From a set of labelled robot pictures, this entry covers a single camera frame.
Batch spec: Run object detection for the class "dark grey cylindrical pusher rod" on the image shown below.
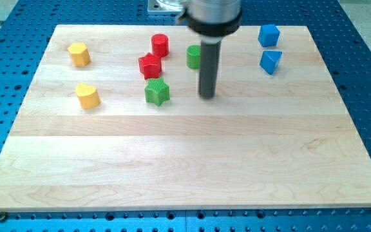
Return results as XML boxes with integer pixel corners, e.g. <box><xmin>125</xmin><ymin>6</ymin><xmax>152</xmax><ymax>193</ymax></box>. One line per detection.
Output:
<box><xmin>198</xmin><ymin>41</ymin><xmax>221</xmax><ymax>99</ymax></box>

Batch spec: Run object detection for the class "green cylinder block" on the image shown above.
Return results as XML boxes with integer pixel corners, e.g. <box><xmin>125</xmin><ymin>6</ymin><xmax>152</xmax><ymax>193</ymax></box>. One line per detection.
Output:
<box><xmin>186</xmin><ymin>45</ymin><xmax>201</xmax><ymax>69</ymax></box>

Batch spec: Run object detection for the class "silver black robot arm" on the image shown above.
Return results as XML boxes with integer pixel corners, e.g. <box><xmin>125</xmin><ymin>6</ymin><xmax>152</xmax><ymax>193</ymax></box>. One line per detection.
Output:
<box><xmin>176</xmin><ymin>0</ymin><xmax>242</xmax><ymax>99</ymax></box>

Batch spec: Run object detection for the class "red cylinder block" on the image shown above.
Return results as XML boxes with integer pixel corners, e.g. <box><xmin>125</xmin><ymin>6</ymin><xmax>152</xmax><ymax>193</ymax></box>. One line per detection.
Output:
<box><xmin>151</xmin><ymin>34</ymin><xmax>169</xmax><ymax>57</ymax></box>

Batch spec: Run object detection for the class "blue triangle block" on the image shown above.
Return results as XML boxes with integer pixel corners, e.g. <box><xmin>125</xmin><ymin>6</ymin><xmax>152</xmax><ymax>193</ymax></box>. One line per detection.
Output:
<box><xmin>260</xmin><ymin>50</ymin><xmax>283</xmax><ymax>75</ymax></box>

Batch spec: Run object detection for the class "red star block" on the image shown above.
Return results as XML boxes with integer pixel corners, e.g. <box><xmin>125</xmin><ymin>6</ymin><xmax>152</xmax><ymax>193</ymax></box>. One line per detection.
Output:
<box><xmin>138</xmin><ymin>53</ymin><xmax>162</xmax><ymax>80</ymax></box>

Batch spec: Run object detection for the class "blue cube block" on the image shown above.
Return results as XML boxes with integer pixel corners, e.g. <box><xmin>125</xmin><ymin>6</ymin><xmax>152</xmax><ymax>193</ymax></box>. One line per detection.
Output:
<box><xmin>258</xmin><ymin>24</ymin><xmax>280</xmax><ymax>47</ymax></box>

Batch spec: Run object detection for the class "green star block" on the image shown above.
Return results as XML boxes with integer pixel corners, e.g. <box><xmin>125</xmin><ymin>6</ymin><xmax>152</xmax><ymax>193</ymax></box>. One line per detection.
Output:
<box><xmin>144</xmin><ymin>77</ymin><xmax>170</xmax><ymax>106</ymax></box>

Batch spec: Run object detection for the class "light wooden board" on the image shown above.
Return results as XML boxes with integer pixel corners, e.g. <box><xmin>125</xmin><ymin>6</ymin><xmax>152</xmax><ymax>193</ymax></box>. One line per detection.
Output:
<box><xmin>0</xmin><ymin>24</ymin><xmax>371</xmax><ymax>212</ymax></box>

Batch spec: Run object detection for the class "yellow heart block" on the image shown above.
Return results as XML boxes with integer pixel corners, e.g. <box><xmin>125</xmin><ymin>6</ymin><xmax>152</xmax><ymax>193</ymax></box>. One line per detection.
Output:
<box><xmin>75</xmin><ymin>83</ymin><xmax>101</xmax><ymax>110</ymax></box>

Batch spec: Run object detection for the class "yellow hexagon block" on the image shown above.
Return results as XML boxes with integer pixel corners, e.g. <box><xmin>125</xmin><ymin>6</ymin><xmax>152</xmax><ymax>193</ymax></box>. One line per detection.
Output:
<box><xmin>67</xmin><ymin>43</ymin><xmax>91</xmax><ymax>67</ymax></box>

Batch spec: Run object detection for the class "blue perforated table plate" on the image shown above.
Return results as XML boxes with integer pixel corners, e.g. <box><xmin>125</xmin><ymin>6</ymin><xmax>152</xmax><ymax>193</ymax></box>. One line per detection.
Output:
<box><xmin>0</xmin><ymin>1</ymin><xmax>371</xmax><ymax>231</ymax></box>

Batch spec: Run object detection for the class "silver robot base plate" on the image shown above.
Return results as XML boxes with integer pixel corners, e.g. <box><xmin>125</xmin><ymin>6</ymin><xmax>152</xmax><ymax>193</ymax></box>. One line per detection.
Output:
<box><xmin>147</xmin><ymin>0</ymin><xmax>186</xmax><ymax>14</ymax></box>

